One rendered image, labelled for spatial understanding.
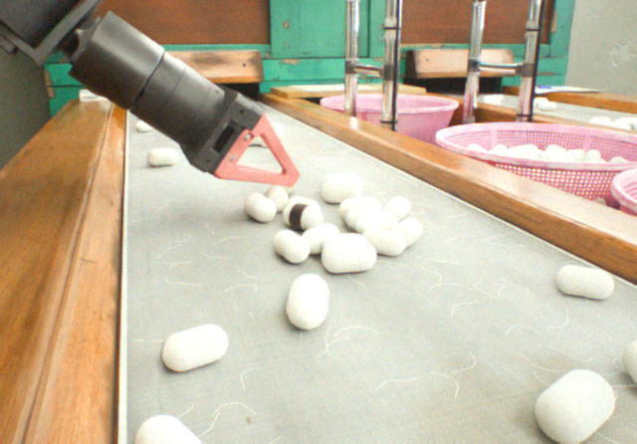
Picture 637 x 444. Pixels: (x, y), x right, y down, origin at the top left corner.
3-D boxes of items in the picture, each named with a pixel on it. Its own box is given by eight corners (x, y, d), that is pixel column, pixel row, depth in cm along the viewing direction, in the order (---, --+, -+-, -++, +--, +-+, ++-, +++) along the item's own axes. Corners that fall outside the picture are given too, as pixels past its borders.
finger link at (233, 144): (300, 139, 53) (222, 84, 48) (326, 155, 46) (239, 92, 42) (261, 196, 53) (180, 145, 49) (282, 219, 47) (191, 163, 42)
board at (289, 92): (287, 98, 113) (287, 93, 112) (270, 92, 126) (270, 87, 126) (426, 94, 123) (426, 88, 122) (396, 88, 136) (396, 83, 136)
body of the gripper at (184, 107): (231, 93, 49) (162, 44, 46) (259, 108, 40) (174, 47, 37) (192, 150, 50) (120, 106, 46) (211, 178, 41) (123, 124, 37)
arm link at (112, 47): (53, 64, 36) (98, -5, 37) (55, 68, 42) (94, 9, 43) (141, 119, 39) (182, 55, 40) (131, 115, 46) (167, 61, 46)
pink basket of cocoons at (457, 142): (598, 276, 50) (615, 177, 47) (388, 208, 69) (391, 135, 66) (693, 217, 66) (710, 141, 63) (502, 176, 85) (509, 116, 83)
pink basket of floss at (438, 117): (430, 169, 90) (434, 112, 87) (295, 153, 103) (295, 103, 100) (469, 143, 112) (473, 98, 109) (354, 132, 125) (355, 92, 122)
